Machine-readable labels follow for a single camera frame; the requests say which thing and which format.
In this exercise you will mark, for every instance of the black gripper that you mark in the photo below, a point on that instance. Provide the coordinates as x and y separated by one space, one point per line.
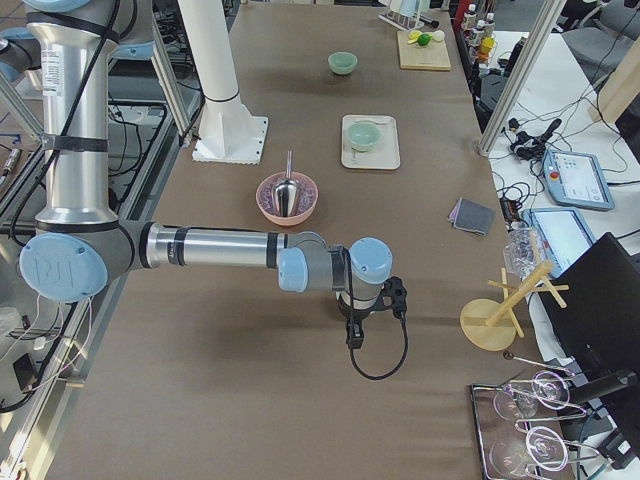
351 316

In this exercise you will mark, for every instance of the metal ice scoop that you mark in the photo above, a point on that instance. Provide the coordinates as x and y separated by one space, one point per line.
285 193

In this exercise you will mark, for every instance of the clear plastic cup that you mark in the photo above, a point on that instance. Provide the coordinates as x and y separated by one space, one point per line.
523 252

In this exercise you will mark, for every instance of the ice cubes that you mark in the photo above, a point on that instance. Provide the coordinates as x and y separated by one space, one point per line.
307 195

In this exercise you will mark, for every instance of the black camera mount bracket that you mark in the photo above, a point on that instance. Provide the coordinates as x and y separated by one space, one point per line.
392 296

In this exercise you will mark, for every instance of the aluminium frame post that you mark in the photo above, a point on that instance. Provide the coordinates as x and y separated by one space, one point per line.
541 29

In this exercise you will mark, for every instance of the teach pendant far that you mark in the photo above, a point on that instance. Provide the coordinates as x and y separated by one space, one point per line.
576 179

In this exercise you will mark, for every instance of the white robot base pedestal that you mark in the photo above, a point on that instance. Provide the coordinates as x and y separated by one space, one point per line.
227 132

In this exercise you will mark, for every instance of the grey purple cloths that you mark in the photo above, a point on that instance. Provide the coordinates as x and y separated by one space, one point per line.
472 217

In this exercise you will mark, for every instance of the wine glass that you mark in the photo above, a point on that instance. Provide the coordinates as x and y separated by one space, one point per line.
540 451
522 398

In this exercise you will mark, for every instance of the teach pendant near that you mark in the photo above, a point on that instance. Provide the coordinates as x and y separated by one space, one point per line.
564 233

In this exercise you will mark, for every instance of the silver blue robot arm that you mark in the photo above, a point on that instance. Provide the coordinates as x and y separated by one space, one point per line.
81 244

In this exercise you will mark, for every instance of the wine glass lower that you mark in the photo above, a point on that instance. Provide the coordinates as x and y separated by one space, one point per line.
540 451

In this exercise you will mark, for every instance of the green bowl near cutting board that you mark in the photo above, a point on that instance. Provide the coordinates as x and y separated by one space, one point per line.
342 63

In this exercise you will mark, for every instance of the wooden cutting board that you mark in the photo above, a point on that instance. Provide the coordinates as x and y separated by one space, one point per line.
432 57

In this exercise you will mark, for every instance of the white garlic bulb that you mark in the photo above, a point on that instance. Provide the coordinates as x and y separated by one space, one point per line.
438 36

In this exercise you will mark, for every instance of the black monitor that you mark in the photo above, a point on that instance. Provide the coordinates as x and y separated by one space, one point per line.
599 326

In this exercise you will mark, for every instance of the wooden cup tree stand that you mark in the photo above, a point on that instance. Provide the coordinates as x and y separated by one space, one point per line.
492 325

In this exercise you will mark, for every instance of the wine glass upper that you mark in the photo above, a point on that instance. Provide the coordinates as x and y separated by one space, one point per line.
522 398

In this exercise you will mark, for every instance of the cream rabbit tray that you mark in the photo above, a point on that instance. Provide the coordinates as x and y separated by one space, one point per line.
384 155

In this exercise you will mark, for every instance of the green lime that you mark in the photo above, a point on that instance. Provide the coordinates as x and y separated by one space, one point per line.
424 39

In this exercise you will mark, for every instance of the metal glass rack tray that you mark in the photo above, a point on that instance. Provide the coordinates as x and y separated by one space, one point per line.
490 427

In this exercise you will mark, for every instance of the green bowl on tray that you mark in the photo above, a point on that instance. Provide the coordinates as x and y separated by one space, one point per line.
363 136

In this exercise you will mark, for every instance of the pink bowl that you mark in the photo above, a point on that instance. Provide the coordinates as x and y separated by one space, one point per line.
293 220

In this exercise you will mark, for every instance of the teach pendant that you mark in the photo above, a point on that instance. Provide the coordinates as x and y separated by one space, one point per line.
564 233
576 179

